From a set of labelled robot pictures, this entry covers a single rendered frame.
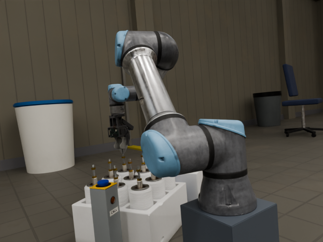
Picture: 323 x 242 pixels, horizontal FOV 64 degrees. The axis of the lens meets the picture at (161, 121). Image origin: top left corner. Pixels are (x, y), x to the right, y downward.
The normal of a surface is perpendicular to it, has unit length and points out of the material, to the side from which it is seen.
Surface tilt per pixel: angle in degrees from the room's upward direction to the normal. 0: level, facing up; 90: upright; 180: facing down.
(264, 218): 90
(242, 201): 72
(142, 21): 90
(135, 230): 90
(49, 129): 94
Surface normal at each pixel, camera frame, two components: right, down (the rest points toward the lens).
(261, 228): 0.57, 0.00
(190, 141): 0.26, -0.43
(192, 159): 0.36, 0.25
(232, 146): 0.34, 0.03
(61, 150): 0.77, 0.04
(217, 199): -0.52, -0.21
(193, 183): -0.42, 0.09
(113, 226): 0.90, -0.05
